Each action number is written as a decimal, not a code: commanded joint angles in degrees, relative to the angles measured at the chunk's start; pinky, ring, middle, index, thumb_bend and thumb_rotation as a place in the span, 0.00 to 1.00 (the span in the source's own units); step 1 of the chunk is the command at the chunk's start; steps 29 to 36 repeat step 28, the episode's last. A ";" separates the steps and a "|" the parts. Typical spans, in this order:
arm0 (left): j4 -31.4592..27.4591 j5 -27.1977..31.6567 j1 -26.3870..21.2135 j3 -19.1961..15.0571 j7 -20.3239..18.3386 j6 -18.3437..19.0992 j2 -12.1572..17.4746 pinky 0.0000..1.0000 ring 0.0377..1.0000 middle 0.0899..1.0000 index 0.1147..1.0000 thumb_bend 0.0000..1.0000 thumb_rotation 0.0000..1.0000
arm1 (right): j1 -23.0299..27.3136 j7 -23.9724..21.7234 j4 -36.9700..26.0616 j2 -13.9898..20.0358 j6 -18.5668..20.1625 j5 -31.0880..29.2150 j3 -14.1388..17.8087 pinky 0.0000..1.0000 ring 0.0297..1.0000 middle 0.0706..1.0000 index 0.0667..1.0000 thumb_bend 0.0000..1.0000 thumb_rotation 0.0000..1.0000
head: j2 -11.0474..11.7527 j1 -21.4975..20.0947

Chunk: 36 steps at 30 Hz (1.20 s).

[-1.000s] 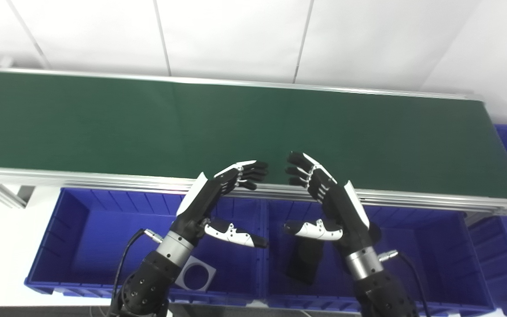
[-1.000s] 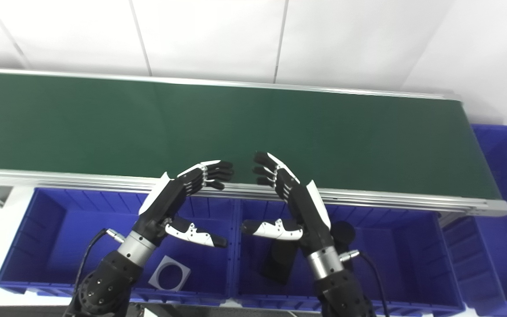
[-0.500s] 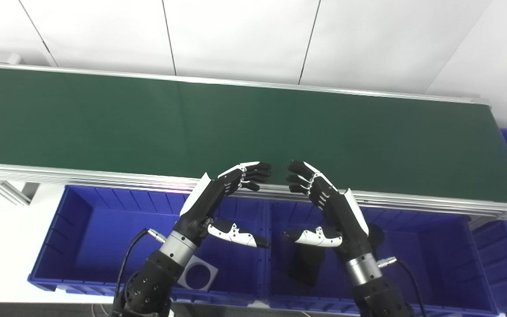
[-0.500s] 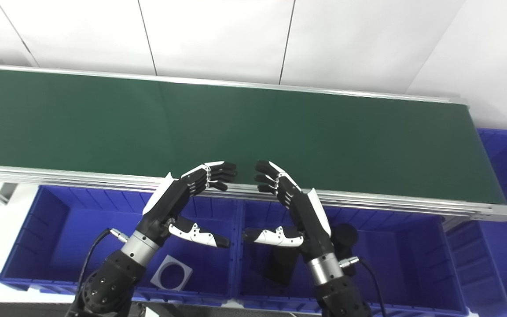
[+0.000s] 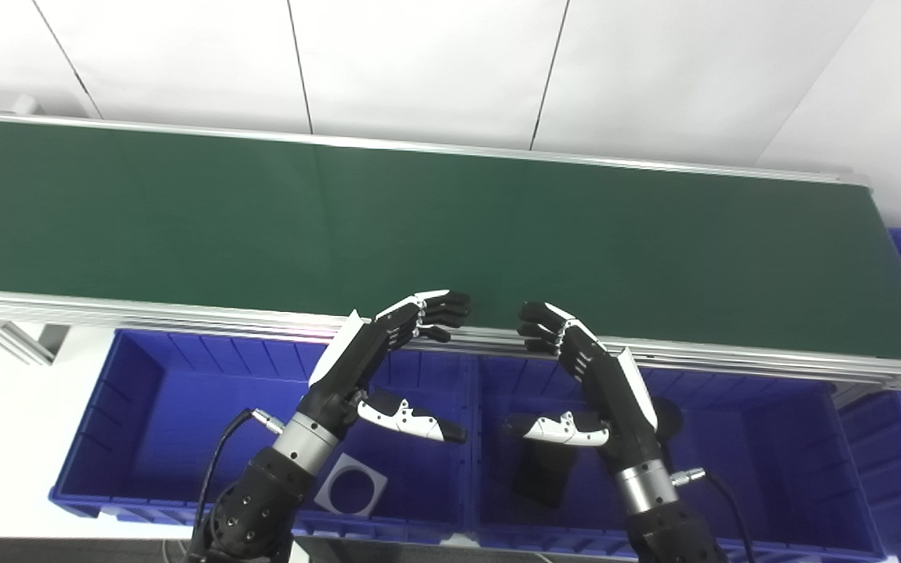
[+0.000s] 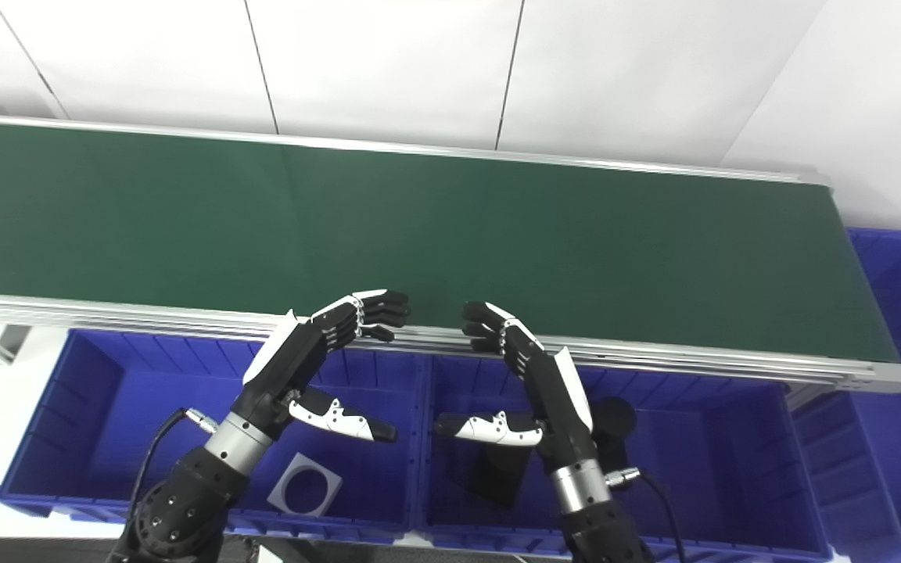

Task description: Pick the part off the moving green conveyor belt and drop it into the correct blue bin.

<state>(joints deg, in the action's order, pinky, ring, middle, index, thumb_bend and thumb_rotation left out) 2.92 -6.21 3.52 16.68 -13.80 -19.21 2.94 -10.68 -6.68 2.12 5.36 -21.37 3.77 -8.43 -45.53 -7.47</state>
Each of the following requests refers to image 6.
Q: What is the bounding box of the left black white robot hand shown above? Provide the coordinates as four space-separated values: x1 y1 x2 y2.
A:
232 289 411 444

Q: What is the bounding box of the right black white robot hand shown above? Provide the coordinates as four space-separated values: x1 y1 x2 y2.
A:
433 301 600 474

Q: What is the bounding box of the black cylinder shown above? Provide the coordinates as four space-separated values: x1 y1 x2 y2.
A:
447 442 534 507

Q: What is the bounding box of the blue plastic bin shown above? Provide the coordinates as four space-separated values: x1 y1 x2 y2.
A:
790 228 901 548
0 328 428 545
418 353 833 561

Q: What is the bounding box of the grey square plate round hole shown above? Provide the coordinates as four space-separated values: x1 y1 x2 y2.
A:
267 454 343 518

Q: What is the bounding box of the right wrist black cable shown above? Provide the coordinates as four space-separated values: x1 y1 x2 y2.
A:
605 467 691 563

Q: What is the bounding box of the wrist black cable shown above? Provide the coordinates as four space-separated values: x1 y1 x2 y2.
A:
125 407 218 548
605 467 691 563

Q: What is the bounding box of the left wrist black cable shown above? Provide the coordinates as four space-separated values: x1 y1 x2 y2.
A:
125 407 218 548

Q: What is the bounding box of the green conveyor belt aluminium frame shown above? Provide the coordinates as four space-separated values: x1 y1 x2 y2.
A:
0 113 901 392

